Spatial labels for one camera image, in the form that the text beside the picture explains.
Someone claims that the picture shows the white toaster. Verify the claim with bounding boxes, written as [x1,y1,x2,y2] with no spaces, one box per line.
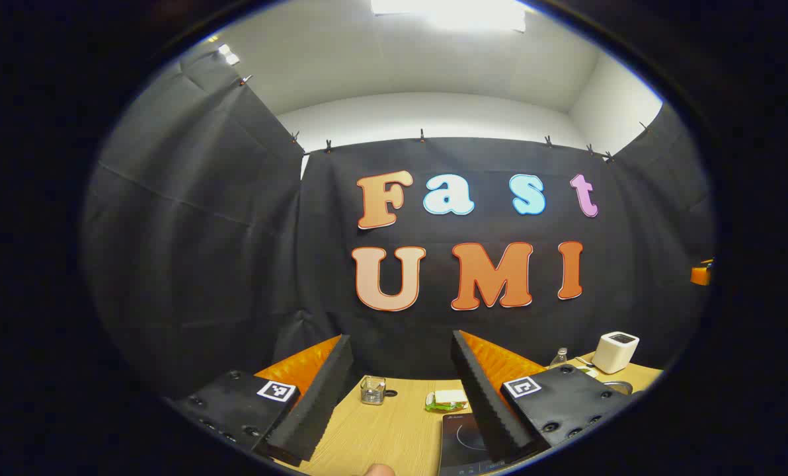
[591,331,640,375]

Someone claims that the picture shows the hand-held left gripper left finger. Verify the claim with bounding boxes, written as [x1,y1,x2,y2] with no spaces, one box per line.
[169,334,356,467]

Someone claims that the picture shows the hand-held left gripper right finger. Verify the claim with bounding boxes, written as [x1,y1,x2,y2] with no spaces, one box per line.
[450,329,641,465]

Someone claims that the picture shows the black induction cooktop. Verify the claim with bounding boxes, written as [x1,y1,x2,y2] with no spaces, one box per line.
[438,411,500,476]

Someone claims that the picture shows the large ceiling light panel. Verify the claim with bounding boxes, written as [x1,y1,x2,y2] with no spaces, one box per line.
[371,0,527,32]

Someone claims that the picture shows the sandwich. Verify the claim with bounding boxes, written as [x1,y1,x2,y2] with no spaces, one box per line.
[425,389,469,413]

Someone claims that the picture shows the row of black clips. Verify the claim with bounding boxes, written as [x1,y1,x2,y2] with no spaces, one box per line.
[239,74,650,164]

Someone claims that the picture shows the small wire basket holder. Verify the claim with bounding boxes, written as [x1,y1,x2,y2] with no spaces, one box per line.
[360,376,399,406]

